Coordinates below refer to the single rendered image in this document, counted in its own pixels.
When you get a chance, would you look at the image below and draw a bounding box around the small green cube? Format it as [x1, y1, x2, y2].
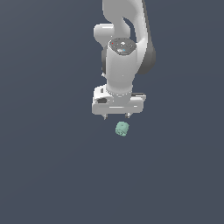
[115, 121, 130, 137]

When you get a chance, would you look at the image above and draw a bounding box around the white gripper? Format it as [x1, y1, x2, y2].
[91, 84, 147, 121]

